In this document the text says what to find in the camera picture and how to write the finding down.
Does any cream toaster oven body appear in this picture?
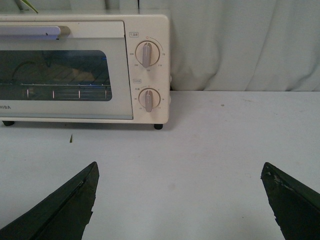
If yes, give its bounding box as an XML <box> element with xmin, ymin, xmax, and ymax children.
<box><xmin>0</xmin><ymin>9</ymin><xmax>171</xmax><ymax>129</ymax></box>

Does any wire oven rack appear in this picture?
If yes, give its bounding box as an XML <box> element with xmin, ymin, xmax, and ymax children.
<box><xmin>0</xmin><ymin>84</ymin><xmax>113</xmax><ymax>101</ymax></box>

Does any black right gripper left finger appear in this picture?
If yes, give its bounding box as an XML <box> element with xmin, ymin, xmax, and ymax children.
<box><xmin>0</xmin><ymin>161</ymin><xmax>100</xmax><ymax>240</ymax></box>

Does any glass oven door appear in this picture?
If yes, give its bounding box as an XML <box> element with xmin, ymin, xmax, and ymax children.
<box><xmin>0</xmin><ymin>21</ymin><xmax>133</xmax><ymax>120</ymax></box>

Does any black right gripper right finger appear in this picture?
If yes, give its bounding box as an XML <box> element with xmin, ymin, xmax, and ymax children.
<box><xmin>260</xmin><ymin>162</ymin><xmax>320</xmax><ymax>240</ymax></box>

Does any silver oven door handle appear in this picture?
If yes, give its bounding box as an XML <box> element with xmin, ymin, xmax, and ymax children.
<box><xmin>0</xmin><ymin>25</ymin><xmax>71</xmax><ymax>40</ymax></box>

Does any green plant leaf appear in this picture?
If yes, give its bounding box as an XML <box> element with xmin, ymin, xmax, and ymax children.
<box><xmin>14</xmin><ymin>0</ymin><xmax>39</xmax><ymax>14</ymax></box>

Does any lower timer knob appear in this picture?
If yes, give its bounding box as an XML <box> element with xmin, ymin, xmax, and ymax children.
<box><xmin>138</xmin><ymin>88</ymin><xmax>161</xmax><ymax>113</ymax></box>

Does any upper temperature knob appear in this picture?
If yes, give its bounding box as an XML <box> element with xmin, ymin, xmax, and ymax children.
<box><xmin>135</xmin><ymin>41</ymin><xmax>160</xmax><ymax>68</ymax></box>

